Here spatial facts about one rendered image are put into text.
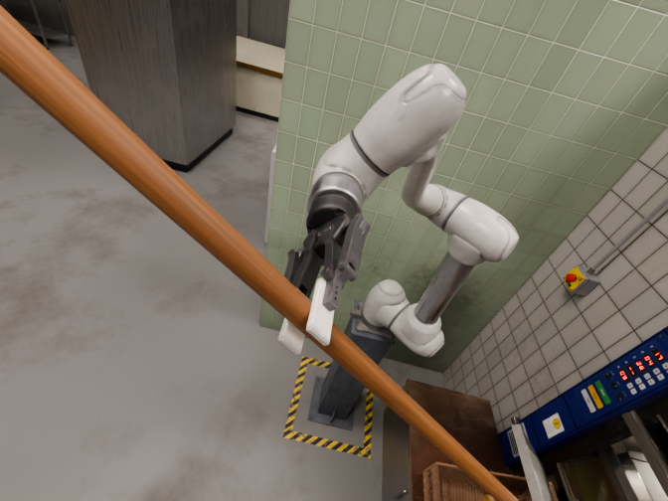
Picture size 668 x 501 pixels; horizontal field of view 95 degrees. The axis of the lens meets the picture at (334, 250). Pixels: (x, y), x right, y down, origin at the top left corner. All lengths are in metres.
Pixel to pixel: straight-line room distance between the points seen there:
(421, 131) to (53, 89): 0.41
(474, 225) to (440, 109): 0.54
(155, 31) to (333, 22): 2.81
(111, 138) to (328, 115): 1.33
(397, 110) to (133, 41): 3.88
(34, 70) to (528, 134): 1.61
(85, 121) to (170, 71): 3.84
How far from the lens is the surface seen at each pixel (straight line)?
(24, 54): 0.29
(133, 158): 0.27
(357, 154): 0.52
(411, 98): 0.50
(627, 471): 1.70
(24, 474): 2.56
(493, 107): 1.59
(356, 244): 0.37
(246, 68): 6.59
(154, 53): 4.15
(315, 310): 0.31
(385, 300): 1.41
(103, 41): 4.45
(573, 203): 1.93
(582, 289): 1.81
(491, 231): 0.99
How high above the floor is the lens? 2.23
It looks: 40 degrees down
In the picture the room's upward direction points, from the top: 16 degrees clockwise
